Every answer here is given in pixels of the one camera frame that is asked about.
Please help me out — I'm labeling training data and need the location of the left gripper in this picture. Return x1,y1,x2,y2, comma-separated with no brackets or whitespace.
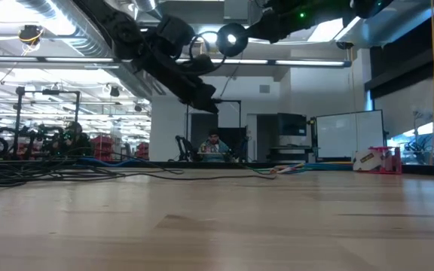
132,44,220,115

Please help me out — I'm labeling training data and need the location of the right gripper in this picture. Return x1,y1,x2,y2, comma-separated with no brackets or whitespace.
245,0,356,44

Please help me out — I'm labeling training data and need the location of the black plastic spool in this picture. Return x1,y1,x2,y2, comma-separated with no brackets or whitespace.
215,22,249,58

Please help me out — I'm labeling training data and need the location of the person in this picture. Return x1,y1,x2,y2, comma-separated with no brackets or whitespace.
197,129,233,163
60,120,93,157

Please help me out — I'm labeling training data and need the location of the black equipment cart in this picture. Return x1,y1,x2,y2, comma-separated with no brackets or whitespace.
269,111,315,163

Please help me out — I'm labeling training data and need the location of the white whiteboard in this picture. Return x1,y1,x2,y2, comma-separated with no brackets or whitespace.
316,109,386,159

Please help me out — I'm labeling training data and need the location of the long ceiling light bar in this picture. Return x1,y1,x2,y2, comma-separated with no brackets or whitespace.
0,55,353,69

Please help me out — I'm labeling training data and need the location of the red tape dispenser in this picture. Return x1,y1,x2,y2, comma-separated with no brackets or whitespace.
352,146,403,175

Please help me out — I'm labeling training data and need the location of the black gantry frame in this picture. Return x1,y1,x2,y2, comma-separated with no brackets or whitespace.
185,98,243,163
11,85,82,157

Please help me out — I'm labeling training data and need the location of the green cable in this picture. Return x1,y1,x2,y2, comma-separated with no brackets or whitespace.
252,166,278,176

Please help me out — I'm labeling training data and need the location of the red cable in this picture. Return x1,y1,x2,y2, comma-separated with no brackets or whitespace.
271,163,304,175

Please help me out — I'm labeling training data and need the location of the thin blue data cable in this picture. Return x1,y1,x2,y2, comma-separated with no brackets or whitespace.
75,157,153,169

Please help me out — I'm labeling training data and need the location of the colourful cable bundle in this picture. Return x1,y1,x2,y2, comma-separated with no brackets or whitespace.
284,160,353,170

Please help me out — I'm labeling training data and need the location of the silver ventilation duct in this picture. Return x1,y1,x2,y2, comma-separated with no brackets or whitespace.
15,0,167,97

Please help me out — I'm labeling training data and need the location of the hanging yellow cord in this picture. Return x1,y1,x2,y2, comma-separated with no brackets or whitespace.
429,0,434,166

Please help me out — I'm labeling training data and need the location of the ceiling cord reel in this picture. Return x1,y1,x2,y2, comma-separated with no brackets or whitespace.
17,24,45,48

